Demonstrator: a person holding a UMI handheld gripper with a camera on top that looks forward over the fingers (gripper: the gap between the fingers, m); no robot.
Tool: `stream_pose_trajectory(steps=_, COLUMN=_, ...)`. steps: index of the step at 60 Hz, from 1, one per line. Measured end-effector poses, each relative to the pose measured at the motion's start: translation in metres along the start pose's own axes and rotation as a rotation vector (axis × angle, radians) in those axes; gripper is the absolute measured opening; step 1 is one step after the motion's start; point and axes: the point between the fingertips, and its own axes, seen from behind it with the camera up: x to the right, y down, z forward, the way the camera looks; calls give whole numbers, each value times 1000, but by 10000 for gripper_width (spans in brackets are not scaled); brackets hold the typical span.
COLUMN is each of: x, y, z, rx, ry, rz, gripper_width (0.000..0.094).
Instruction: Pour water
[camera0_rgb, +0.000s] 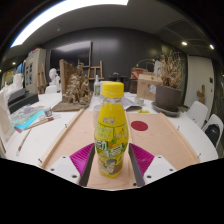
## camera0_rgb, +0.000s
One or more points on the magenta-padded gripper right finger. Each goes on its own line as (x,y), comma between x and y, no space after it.
(143,160)

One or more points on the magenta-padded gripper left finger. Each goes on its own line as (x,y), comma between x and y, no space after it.
(81,160)

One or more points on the yellow drink bottle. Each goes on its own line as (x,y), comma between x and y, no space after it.
(111,133)

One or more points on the light plywood base board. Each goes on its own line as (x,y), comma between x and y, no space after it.
(160,140)

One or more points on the flat round red coaster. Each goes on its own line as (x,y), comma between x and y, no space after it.
(139,125)

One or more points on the small yellow flat item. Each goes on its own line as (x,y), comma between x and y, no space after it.
(143,111)

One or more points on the grey plant saucer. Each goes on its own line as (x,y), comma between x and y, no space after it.
(166,112)

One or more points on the paint brushes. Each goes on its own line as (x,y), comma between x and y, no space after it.
(40,122)

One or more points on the small paint jar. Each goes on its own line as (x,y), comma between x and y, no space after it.
(48,112)

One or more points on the small glass jar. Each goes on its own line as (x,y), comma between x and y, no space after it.
(139,101)

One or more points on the dried plant in grey pot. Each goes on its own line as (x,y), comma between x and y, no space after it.
(167,96)

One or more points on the colourful picture book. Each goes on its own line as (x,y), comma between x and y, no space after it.
(25,117)

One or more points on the white chair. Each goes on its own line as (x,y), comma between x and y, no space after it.
(216,121)
(197,113)
(51,89)

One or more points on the brown cardboard box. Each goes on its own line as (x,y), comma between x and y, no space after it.
(146,87)

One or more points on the black backpack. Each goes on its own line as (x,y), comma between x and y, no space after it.
(212,133)

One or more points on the white spray bottle green label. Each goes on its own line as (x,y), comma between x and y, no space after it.
(97,87)

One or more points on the black printer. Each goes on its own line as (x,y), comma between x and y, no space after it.
(21,99)

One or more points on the white plaster bust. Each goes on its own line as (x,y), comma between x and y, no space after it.
(54,77)

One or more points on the red box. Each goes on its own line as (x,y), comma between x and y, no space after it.
(137,72)

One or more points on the wooden easel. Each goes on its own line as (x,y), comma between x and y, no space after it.
(96,71)

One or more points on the round ceiling spotlights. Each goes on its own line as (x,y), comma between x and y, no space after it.
(184,43)

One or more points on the long ceiling light strip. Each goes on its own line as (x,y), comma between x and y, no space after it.
(66,6)

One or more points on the wooden wall figure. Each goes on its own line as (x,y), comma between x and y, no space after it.
(201,94)

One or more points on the dark wall screen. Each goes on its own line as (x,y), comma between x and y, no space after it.
(70,55)

